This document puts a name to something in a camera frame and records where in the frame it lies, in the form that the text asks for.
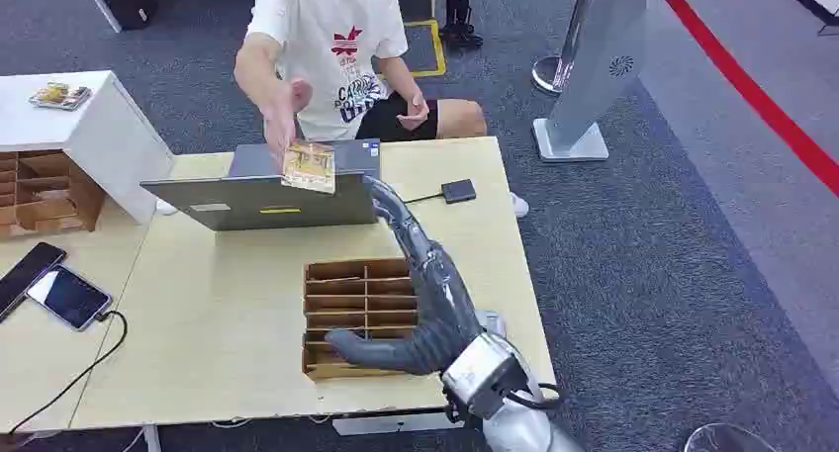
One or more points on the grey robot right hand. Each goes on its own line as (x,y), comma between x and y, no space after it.
(446,305)

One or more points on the person's right hand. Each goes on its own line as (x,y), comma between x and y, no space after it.
(282,118)

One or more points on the person's left hand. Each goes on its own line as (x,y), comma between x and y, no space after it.
(414,111)

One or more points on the printed tan card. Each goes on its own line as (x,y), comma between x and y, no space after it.
(308,167)

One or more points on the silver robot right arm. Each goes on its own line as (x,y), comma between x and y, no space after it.
(518,429)

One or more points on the person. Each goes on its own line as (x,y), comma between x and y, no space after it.
(328,75)

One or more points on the yellow-edged floor mat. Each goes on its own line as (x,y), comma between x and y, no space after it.
(438,49)

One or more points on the black adapter box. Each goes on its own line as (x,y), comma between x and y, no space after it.
(459,191)

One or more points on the grey laptop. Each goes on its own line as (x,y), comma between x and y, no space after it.
(314,206)

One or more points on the black humanoid robot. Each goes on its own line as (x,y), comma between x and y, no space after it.
(459,10)

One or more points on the white shoe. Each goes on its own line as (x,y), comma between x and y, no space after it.
(519,205)
(166,207)

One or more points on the wooden slotted card box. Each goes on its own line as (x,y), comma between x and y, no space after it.
(328,370)

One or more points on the chrome stanchion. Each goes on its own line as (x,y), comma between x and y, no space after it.
(547,75)

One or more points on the white cabinet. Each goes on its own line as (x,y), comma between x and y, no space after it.
(98,141)

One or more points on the grey kiosk stand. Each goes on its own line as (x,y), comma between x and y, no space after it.
(603,43)

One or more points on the wooden compartment shelf box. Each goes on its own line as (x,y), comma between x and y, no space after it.
(85,200)

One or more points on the stack of printed cards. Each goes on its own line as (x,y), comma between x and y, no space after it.
(59,96)

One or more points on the phone with white case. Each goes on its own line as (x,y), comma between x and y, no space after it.
(69,298)

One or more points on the black phone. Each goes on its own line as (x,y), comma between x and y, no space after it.
(29,269)

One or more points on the clear round stand base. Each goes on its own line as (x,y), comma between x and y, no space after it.
(721,439)

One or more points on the red barrier belt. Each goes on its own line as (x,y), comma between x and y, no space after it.
(741,82)

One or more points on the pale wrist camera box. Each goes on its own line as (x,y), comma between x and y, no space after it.
(491,321)

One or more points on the white desk frame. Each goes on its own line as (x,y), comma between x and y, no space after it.
(393,425)

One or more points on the white table frame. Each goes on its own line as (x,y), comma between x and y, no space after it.
(105,10)

